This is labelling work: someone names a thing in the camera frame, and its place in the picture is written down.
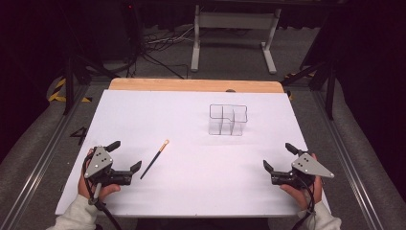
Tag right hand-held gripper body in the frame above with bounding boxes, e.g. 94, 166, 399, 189
270, 152, 336, 190

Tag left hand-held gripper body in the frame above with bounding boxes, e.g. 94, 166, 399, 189
83, 146, 134, 187

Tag clear acrylic organizer box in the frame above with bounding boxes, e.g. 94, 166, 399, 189
208, 103, 249, 137

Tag person's left hand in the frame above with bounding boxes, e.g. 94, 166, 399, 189
78, 148, 122, 202

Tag person's right hand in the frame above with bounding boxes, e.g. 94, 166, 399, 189
280, 174, 324, 211

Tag white table mat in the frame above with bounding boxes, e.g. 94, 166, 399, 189
55, 88, 331, 219

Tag black tripod stand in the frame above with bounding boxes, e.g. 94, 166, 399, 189
280, 56, 340, 122
60, 0, 120, 117

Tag yellow black hazard tape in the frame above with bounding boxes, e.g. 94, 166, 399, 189
47, 77, 94, 104

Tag wooden table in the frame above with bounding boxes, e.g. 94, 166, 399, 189
108, 78, 285, 95

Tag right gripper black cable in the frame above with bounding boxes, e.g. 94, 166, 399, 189
290, 176, 318, 230

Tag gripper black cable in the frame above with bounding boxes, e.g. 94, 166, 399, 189
290, 176, 318, 230
81, 149, 124, 230

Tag aluminium floor rail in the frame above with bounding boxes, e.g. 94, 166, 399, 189
0, 83, 91, 230
310, 89, 386, 230

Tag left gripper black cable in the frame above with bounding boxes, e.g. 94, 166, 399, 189
81, 149, 124, 230

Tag bundle of floor cables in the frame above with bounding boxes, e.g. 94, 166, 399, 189
126, 24, 196, 80

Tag white metal stand frame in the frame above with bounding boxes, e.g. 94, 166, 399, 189
190, 4, 282, 76

